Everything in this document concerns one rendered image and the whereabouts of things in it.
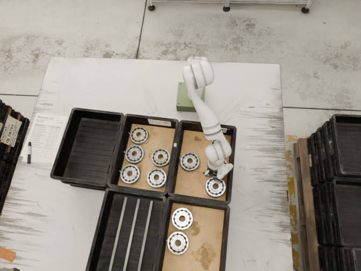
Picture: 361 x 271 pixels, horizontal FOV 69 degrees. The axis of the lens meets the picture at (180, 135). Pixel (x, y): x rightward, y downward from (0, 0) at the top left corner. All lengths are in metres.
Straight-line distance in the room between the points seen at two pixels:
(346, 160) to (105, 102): 1.61
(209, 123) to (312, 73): 1.98
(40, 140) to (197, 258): 1.17
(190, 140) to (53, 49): 2.16
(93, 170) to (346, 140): 1.62
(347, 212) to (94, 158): 1.60
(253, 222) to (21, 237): 1.26
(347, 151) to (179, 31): 1.95
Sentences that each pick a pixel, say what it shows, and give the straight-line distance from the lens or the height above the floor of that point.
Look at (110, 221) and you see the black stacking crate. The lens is 1.42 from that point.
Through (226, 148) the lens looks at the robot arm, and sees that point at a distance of 1.04.
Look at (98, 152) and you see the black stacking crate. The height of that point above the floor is 0.83.
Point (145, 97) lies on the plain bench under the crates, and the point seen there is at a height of 0.70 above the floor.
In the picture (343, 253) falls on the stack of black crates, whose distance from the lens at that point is 1.89.
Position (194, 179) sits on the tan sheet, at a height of 0.83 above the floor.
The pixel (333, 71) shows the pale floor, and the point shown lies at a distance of 2.95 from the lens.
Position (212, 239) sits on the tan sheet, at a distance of 1.35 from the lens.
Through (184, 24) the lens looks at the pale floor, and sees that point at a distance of 3.05.
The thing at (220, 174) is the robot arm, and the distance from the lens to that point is 1.20.
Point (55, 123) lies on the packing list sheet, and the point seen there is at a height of 0.70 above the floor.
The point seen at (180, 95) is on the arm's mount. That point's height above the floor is 0.77.
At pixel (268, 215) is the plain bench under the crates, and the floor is 0.70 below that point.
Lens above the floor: 2.18
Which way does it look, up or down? 69 degrees down
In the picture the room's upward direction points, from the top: 9 degrees counter-clockwise
